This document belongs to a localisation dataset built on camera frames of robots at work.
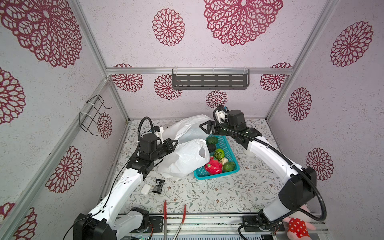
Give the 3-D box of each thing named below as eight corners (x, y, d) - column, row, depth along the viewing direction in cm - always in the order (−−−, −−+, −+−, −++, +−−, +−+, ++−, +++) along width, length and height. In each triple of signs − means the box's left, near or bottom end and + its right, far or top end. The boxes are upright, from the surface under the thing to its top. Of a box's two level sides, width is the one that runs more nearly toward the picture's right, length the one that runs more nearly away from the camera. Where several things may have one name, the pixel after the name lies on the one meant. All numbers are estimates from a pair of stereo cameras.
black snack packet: (152, 192, 86) (152, 190, 84) (156, 180, 91) (156, 178, 89) (160, 193, 85) (160, 192, 84) (164, 181, 90) (163, 179, 88)
